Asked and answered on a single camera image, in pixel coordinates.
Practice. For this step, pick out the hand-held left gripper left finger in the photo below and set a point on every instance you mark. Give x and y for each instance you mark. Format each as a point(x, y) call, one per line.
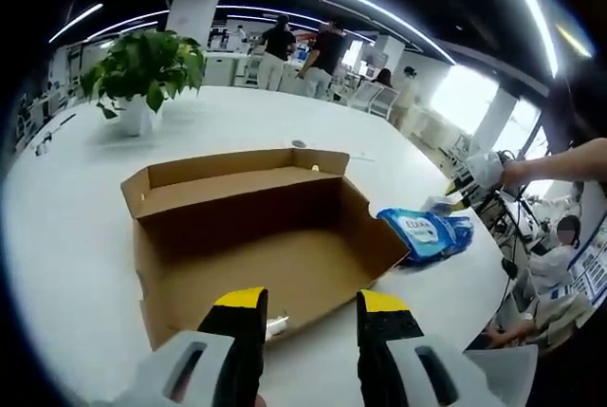
point(242, 331)

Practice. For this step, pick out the brown cardboard shoe box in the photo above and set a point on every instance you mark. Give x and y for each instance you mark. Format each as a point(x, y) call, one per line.
point(237, 255)

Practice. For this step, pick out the thin black white stick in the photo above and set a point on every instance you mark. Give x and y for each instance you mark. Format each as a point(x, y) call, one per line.
point(52, 134)

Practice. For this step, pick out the black tripod stand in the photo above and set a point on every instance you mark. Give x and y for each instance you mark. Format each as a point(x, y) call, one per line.
point(502, 222)

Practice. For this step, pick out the person's right hand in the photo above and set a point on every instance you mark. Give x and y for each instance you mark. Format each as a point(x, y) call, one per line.
point(514, 173)

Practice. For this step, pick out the person's beige trousers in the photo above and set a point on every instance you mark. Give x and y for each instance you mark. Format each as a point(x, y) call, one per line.
point(559, 317)

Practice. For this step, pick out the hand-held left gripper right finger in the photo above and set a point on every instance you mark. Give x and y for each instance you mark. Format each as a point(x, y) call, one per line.
point(384, 331)

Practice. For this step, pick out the green potted plant white pot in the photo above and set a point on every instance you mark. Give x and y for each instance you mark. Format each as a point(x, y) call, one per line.
point(142, 61)

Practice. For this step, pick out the white office chair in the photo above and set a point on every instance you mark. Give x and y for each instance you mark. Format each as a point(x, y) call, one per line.
point(385, 101)
point(366, 96)

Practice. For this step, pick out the blue wet wipes soft pack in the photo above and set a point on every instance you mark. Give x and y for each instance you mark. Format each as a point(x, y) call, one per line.
point(417, 234)

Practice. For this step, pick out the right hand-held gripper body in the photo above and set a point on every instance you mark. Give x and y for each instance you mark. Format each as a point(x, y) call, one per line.
point(486, 170)

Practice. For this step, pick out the white medicine box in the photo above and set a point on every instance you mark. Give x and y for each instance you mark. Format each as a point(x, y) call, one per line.
point(435, 200)

